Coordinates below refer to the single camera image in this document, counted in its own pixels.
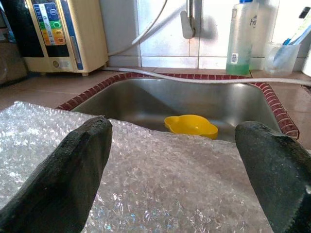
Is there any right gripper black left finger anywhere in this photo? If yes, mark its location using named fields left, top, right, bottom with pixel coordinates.
left=0, top=116, right=113, bottom=233

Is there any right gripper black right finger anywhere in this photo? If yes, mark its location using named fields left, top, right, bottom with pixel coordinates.
left=234, top=120, right=311, bottom=233

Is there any yellow plastic bowl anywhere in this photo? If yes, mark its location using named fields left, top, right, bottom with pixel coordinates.
left=164, top=114, right=219, bottom=140

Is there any bubble wrap sheet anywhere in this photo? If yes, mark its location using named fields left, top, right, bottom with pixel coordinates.
left=0, top=101, right=311, bottom=233

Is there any clear plastic cup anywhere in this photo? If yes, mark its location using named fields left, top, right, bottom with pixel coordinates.
left=263, top=41, right=302, bottom=76

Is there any blue toothbrush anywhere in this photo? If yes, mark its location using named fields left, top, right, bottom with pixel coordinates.
left=273, top=37, right=292, bottom=70

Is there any clear bottle with blue cap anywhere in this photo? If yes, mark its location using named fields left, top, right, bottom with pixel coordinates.
left=225, top=0, right=258, bottom=76

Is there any steel sink basin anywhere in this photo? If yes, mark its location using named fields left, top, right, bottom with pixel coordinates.
left=71, top=77, right=282, bottom=144

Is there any cream and black water ionizer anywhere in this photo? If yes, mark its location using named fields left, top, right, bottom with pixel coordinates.
left=3, top=0, right=109, bottom=77

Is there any white flat tube black cap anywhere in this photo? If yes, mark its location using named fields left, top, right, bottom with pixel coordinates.
left=289, top=6, right=311, bottom=46

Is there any long white hose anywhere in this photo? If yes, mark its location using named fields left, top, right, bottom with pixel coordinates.
left=103, top=67, right=311, bottom=87

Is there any white ionizer hose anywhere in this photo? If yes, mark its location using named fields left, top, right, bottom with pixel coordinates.
left=108, top=0, right=169, bottom=57

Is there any steel wall tap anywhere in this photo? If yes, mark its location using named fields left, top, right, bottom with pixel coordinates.
left=180, top=0, right=204, bottom=39

